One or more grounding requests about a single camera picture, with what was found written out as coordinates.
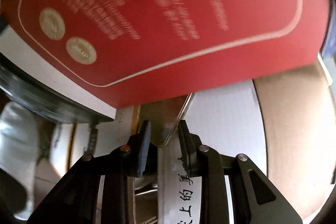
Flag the white cardboard box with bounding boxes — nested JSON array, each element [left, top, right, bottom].
[[71, 79, 266, 224]]

